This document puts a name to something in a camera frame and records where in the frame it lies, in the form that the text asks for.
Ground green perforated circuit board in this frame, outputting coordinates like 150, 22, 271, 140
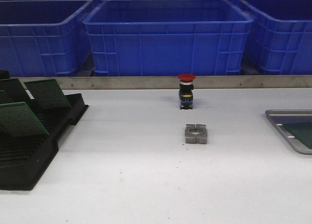
24, 79, 71, 109
0, 90, 13, 104
0, 78, 31, 102
0, 102, 49, 137

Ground red emergency stop button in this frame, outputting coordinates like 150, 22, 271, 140
178, 73, 195, 110

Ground silver metal tray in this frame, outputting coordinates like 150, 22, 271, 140
265, 110, 312, 154

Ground grey metal clamp block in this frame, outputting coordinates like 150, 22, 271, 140
184, 124, 208, 144

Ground green circuit board on tray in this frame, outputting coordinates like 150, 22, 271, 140
283, 122, 312, 149

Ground black slotted board rack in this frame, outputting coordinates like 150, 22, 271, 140
0, 70, 88, 190

